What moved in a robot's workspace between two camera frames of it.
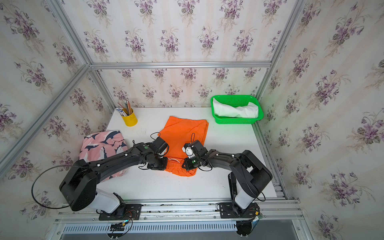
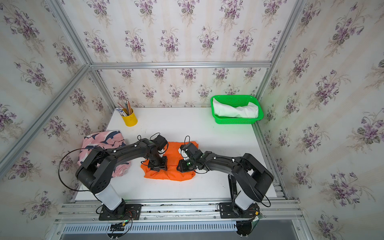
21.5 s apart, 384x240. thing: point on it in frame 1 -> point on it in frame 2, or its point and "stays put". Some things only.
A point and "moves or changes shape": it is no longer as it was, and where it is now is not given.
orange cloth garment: [178, 132] moves or changes shape
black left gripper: [163, 167] stays put
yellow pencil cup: [130, 120] stays put
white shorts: [248, 110] stays put
